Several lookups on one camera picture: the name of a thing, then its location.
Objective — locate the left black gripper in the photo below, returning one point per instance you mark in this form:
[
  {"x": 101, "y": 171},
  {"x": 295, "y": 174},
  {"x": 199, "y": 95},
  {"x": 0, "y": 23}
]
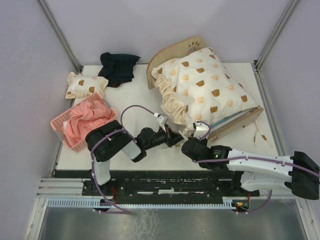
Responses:
[{"x": 175, "y": 138}]

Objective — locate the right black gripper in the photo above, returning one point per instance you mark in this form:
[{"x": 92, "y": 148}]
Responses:
[{"x": 204, "y": 141}]

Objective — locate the wooden pet bed frame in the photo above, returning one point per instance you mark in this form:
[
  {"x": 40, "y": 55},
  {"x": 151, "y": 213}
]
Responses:
[{"x": 183, "y": 49}]

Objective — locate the large bear print cushion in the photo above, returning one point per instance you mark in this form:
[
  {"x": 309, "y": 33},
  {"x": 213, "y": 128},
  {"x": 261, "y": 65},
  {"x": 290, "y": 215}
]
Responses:
[{"x": 198, "y": 87}]

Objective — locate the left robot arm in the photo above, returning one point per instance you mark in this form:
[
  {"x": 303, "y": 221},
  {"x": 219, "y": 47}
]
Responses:
[{"x": 109, "y": 139}]

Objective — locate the blue striped mattress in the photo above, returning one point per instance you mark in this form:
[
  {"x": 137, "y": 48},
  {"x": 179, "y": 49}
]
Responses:
[{"x": 229, "y": 118}]

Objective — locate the dark navy garment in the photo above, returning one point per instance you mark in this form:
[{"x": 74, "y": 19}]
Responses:
[{"x": 117, "y": 68}]

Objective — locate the pink cloth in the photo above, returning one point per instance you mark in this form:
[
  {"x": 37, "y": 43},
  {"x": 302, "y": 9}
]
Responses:
[{"x": 84, "y": 118}]

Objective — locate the small bear print pillow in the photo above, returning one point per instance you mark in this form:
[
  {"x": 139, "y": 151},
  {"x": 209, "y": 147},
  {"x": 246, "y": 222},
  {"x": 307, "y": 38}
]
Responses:
[{"x": 80, "y": 86}]

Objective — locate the pink plastic basket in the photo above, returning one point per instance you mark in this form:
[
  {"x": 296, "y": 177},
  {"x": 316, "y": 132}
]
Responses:
[{"x": 57, "y": 123}]

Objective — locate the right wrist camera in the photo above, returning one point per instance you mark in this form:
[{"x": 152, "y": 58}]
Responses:
[{"x": 201, "y": 129}]

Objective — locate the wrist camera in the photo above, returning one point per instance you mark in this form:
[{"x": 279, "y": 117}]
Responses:
[
  {"x": 201, "y": 129},
  {"x": 161, "y": 119}
]

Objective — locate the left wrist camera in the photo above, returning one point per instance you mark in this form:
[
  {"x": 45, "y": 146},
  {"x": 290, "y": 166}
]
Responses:
[{"x": 161, "y": 119}]

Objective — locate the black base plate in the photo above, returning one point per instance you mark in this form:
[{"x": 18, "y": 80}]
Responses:
[{"x": 213, "y": 183}]

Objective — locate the white slotted cable duct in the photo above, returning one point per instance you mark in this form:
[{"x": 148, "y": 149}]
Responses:
[{"x": 153, "y": 201}]

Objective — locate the right aluminium frame post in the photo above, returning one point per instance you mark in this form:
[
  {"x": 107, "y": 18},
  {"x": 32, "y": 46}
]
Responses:
[{"x": 280, "y": 26}]

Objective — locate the aluminium frame post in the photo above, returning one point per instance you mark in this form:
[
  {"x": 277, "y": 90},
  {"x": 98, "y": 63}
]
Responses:
[
  {"x": 280, "y": 26},
  {"x": 43, "y": 5}
]

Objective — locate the left aluminium frame post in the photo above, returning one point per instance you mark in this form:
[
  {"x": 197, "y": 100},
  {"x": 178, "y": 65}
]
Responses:
[{"x": 43, "y": 5}]

